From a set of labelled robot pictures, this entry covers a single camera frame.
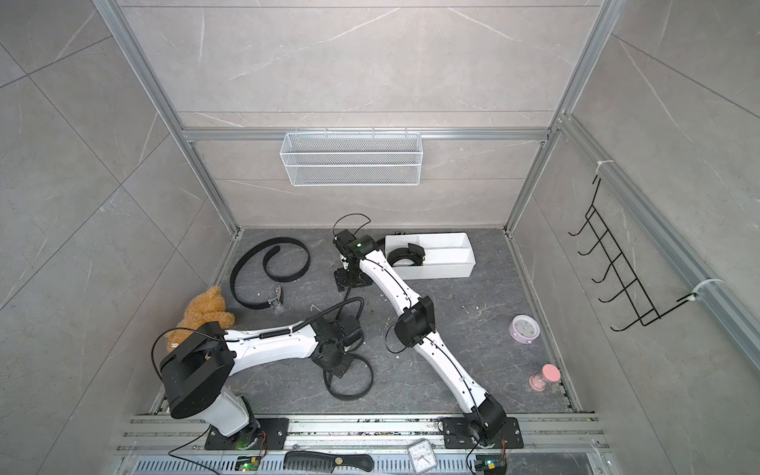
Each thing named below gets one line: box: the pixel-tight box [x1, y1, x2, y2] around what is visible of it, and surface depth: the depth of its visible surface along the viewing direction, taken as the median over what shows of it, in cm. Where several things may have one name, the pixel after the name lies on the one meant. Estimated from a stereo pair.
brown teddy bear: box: [166, 286, 236, 353], surface depth 86 cm
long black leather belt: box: [386, 243, 426, 268], surface depth 100 cm
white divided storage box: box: [384, 231, 476, 281], surface depth 108 cm
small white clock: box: [407, 437, 438, 475], surface depth 70 cm
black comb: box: [283, 451, 376, 474], surface depth 71 cm
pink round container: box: [508, 314, 542, 345], surface depth 92 cm
